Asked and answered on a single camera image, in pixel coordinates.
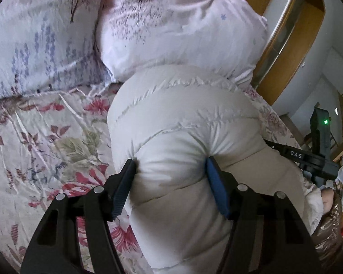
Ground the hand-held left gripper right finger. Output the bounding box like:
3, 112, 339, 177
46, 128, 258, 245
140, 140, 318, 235
205, 156, 322, 274

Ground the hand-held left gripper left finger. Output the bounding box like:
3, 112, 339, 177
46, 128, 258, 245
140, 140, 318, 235
20, 159, 136, 274

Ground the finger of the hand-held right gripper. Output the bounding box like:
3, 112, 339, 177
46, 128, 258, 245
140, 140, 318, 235
262, 139, 288, 153

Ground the beige quilted down coat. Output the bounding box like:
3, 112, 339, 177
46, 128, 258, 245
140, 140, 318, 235
107, 64, 324, 274

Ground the person's right forearm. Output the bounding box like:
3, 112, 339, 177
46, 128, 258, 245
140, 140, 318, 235
313, 190, 343, 262

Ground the person's right hand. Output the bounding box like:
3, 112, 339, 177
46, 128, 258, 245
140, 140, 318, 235
321, 187, 335, 215

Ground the floral bed sheet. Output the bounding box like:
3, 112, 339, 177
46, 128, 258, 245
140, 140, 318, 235
0, 85, 304, 274

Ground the wooden headboard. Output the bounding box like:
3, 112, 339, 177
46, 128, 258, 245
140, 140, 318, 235
241, 0, 327, 107

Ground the tree print pillow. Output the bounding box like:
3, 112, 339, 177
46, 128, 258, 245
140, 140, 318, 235
95, 0, 269, 87
0, 0, 124, 98

